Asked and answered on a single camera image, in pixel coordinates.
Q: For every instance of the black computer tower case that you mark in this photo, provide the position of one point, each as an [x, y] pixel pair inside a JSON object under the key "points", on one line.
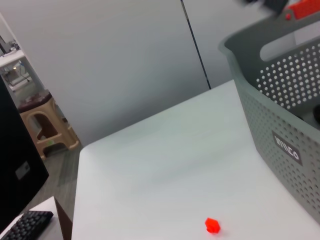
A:
{"points": [[17, 155]]}

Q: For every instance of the beige plastic stool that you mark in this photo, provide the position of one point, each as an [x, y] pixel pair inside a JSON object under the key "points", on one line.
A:
{"points": [[47, 125]]}

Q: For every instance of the white side desk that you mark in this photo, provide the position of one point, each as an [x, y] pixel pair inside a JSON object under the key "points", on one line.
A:
{"points": [[47, 207]]}

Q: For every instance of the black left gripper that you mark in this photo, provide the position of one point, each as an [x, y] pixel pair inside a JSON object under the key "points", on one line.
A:
{"points": [[267, 3]]}

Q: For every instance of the small red toy brick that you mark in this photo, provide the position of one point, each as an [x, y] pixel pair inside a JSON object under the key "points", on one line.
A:
{"points": [[212, 225]]}

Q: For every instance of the grey perforated plastic storage basket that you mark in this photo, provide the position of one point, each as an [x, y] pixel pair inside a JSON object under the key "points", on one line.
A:
{"points": [[275, 120]]}

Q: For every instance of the black computer keyboard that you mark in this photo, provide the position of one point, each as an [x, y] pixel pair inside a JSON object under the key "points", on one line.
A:
{"points": [[27, 226]]}

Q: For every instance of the dark clay teapot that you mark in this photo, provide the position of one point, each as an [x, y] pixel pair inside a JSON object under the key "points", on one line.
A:
{"points": [[317, 113]]}

